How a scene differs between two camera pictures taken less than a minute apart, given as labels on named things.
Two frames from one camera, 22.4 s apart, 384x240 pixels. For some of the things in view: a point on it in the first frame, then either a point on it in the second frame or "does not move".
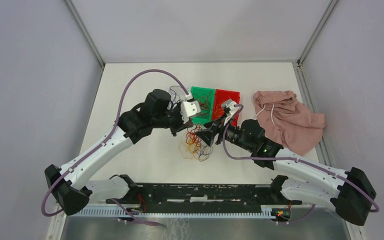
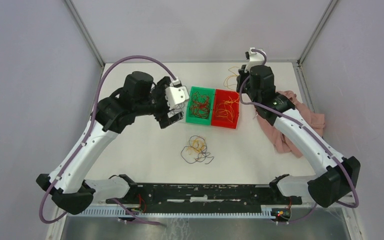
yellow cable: (219, 111) does not move
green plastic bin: (206, 96) does not move
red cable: (204, 104) does not move
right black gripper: (206, 135) -> (241, 76)
